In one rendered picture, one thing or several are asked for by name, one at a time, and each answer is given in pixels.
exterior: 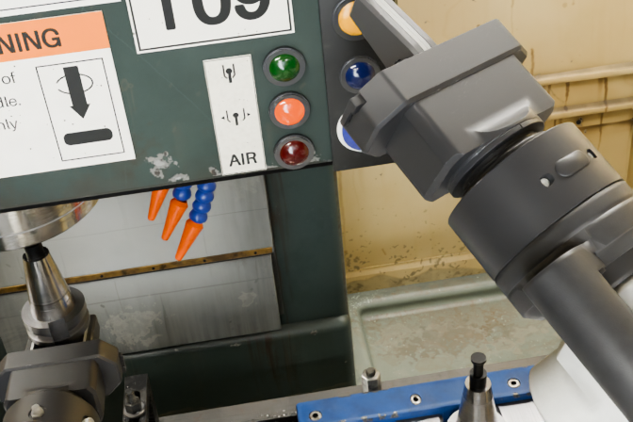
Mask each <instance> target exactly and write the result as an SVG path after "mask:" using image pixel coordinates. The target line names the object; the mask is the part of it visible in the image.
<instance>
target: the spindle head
mask: <svg viewBox="0 0 633 422"><path fill-rule="evenodd" d="M392 1H393V2H395V3H396V4H398V0H392ZM291 3H292V11H293V20H294V29H295V33H288V34H281V35H274V36H267V37H260V38H253V39H246V40H239V41H226V42H219V43H212V44H206V45H198V46H191V47H184V48H177V49H170V50H163V51H156V52H150V53H142V54H138V53H137V48H136V44H135V40H134V35H133V30H132V26H131V22H130V17H129V13H128V8H127V4H126V0H121V1H119V2H112V3H104V4H97V5H90V6H83V7H76V8H63V9H55V10H48V11H41V12H33V13H26V14H19V15H12V16H5V17H0V24H5V23H13V22H20V21H27V20H34V19H41V18H48V17H56V16H62V15H70V14H76V13H84V12H92V11H98V10H101V11H102V13H103V17H104V21H105V29H106V33H107V37H108V41H109V45H110V50H111V54H112V57H113V62H114V66H115V70H116V75H117V78H118V82H119V87H120V91H121V95H122V102H123V106H124V111H125V115H126V119H127V123H128V127H129V131H130V136H131V139H132V143H133V148H134V152H135V156H136V159H129V160H123V161H116V162H109V163H103V164H96V165H89V166H83V167H76V168H69V169H64V170H51V171H45V172H38V173H31V174H25V175H18V176H11V177H5V178H0V214H1V213H7V212H14V211H21V210H27V209H34V208H40V207H46V206H53V205H60V204H66V203H79V202H84V201H91V200H98V199H104V198H111V197H118V196H124V195H130V194H137V193H143V192H150V191H157V190H163V189H170V188H176V187H188V186H195V185H201V184H208V183H215V182H220V181H227V180H234V179H240V178H247V177H253V176H260V175H266V174H272V173H279V172H286V171H293V170H290V169H286V168H284V167H282V166H281V165H279V164H278V162H277V161H276V159H275V156H274V148H275V145H276V143H277V142H278V141H279V140H280V139H281V138H282V137H284V136H287V135H290V134H301V135H304V136H306V137H308V138H309V139H310V140H311V141H312V143H313V145H314V156H313V158H312V160H311V161H310V162H309V163H308V164H307V165H306V166H304V167H302V168H300V169H296V170H305V169H311V168H317V167H324V166H330V165H332V164H333V156H332V145H331V134H330V124H329V113H328V103H327V92H326V81H325V71H324V60H323V50H322V39H321V28H320V18H319V7H318V0H291ZM282 46H288V47H292V48H295V49H296V50H298V51H299V52H300V53H301V54H302V56H303V58H304V61H305V72H304V74H303V76H302V78H301V79H300V80H299V81H298V82H296V83H295V84H293V85H290V86H285V87H282V86H277V85H274V84H272V83H271V82H269V81H268V80H267V78H266V77H265V74H264V71H263V63H264V59H265V57H266V56H267V54H268V53H269V52H270V51H272V50H273V49H275V48H278V47H282ZM249 54H251V58H252V70H253V77H254V85H255V91H256V98H257V104H258V112H259V119H260V125H261V132H262V140H263V146H264V153H265V159H266V167H267V169H266V170H254V171H247V172H241V173H235V174H228V175H222V171H221V165H220V160H219V149H218V144H217V138H216V133H215V127H214V122H213V116H212V110H211V105H210V99H209V94H208V88H207V83H206V77H205V71H204V66H203V61H204V60H208V59H216V58H223V57H235V56H243V55H249ZM286 91H295V92H298V93H300V94H302V95H303V96H304V97H305V98H306V99H307V101H308V103H309V106H310V114H309V117H308V119H307V120H306V122H305V123H304V124H302V125H301V126H299V127H296V128H293V129H283V128H281V127H278V126H277V125H275V124H274V123H273V122H272V120H271V119H270V117H269V114H268V108H269V105H270V103H271V101H272V100H273V98H274V97H276V96H277V95H278V94H280V93H283V92H286Z"/></svg>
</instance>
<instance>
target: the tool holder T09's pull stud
mask: <svg viewBox="0 0 633 422"><path fill-rule="evenodd" d="M471 363H472V364H473V368H471V369H470V371H469V384H470V386H471V387H472V388H474V389H477V390H480V389H483V388H485V387H486V385H487V371H486V370H485V369H484V368H483V365H484V364H485V363H486V355H485V354H484V353H482V352H474V353H473V354H472V355H471Z"/></svg>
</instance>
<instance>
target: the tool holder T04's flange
mask: <svg viewBox="0 0 633 422"><path fill-rule="evenodd" d="M69 288H70V289H71V291H72V293H73V296H74V299H75V306H74V308H73V309H72V310H71V312H70V313H69V314H68V315H66V316H65V317H63V318H61V319H58V320H55V321H49V322H42V321H38V320H36V319H35V318H33V317H32V316H31V313H30V307H29V301H27V302H26V303H25V305H24V307H23V310H22V319H23V322H24V325H25V327H26V331H27V334H28V336H29V339H30V340H31V341H32V342H33V343H35V344H36V345H39V346H42V347H54V346H55V341H57V340H60V339H63V338H67V337H70V338H71V341H73V340H74V339H76V338H78V337H79V336H80V335H81V334H82V333H83V332H84V331H85V330H86V329H87V328H88V326H89V322H90V315H89V310H88V308H87V304H86V301H85V298H84V295H83V293H82V292H81V291H80V290H78V289H76V288H74V287H71V286H69Z"/></svg>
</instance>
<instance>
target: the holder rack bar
mask: <svg viewBox="0 0 633 422"><path fill-rule="evenodd" d="M534 366H535V365H528V366H522V367H516V368H510V369H504V370H498V371H493V372H487V377H488V378H489V379H490V381H491V385H492V389H493V394H494V400H495V405H496V404H500V403H506V402H512V401H517V400H523V399H529V398H532V395H531V393H530V389H529V371H530V369H531V368H532V367H534ZM467 377H468V376H463V377H458V378H452V379H446V380H439V381H429V382H423V383H418V384H412V385H405V386H400V387H394V388H388V389H382V390H377V391H370V392H364V393H359V394H353V395H347V396H342V397H335V398H324V399H319V400H313V401H307V402H301V403H298V404H297V406H296V409H297V417H298V422H395V421H398V420H403V419H409V418H415V417H420V416H426V415H432V414H441V415H442V417H443V420H444V422H447V421H448V419H449V418H450V417H451V416H452V415H453V414H454V413H455V412H457V411H458V410H459V408H460V404H461V399H462V395H463V388H464V383H465V380H466V378H467Z"/></svg>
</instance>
